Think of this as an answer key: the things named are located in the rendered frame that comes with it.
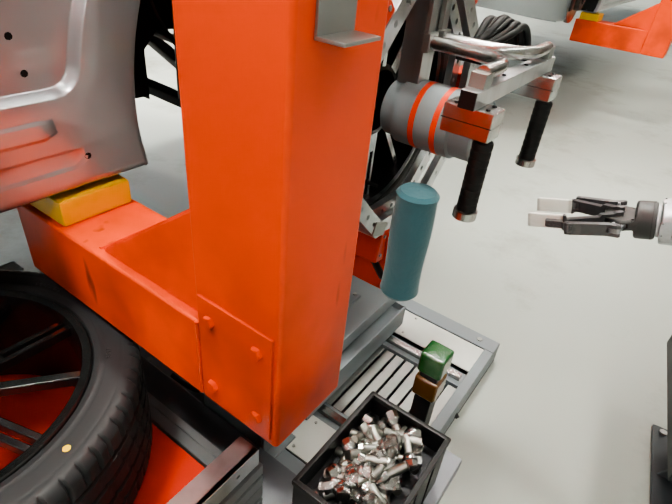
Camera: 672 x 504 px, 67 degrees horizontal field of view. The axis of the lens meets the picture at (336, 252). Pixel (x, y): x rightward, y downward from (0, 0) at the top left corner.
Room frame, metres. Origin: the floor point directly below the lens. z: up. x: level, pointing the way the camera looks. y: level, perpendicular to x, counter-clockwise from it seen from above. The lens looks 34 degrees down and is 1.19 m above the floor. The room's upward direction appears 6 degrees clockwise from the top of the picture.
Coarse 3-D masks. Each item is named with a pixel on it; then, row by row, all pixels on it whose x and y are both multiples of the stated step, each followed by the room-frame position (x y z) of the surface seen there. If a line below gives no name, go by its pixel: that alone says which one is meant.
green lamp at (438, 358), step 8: (432, 344) 0.57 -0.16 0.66; (440, 344) 0.57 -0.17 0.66; (424, 352) 0.55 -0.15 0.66; (432, 352) 0.55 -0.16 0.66; (440, 352) 0.56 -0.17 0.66; (448, 352) 0.56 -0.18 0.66; (424, 360) 0.55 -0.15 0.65; (432, 360) 0.54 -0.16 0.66; (440, 360) 0.54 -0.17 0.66; (448, 360) 0.54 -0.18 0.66; (424, 368) 0.55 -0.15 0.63; (432, 368) 0.54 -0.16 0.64; (440, 368) 0.53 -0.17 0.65; (448, 368) 0.56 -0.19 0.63; (432, 376) 0.54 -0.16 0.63; (440, 376) 0.53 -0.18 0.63
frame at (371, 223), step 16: (400, 0) 0.95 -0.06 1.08; (464, 0) 1.17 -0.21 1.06; (400, 16) 0.95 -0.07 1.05; (464, 16) 1.20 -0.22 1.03; (464, 32) 1.24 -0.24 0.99; (384, 48) 0.92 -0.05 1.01; (448, 64) 1.30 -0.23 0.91; (464, 64) 1.28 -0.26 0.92; (448, 80) 1.30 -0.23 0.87; (464, 80) 1.28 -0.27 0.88; (416, 160) 1.24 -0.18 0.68; (432, 160) 1.22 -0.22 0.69; (416, 176) 1.22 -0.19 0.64; (432, 176) 1.20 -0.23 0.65; (368, 208) 0.94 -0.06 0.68; (384, 208) 1.09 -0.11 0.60; (368, 224) 0.95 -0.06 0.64; (384, 224) 1.01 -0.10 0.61
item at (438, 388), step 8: (416, 376) 0.55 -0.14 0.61; (416, 384) 0.55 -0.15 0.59; (424, 384) 0.54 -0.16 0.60; (432, 384) 0.54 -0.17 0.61; (440, 384) 0.54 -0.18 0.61; (416, 392) 0.55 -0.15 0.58; (424, 392) 0.54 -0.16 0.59; (432, 392) 0.53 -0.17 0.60; (440, 392) 0.55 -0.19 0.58; (432, 400) 0.53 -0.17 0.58
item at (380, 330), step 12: (384, 312) 1.25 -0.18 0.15; (396, 312) 1.25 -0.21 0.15; (372, 324) 1.18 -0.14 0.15; (384, 324) 1.19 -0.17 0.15; (396, 324) 1.22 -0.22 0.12; (360, 336) 1.12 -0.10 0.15; (372, 336) 1.13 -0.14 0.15; (384, 336) 1.16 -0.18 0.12; (348, 348) 1.07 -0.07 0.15; (360, 348) 1.07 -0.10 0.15; (372, 348) 1.10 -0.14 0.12; (348, 360) 1.00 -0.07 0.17; (360, 360) 1.05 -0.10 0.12; (348, 372) 1.00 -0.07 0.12
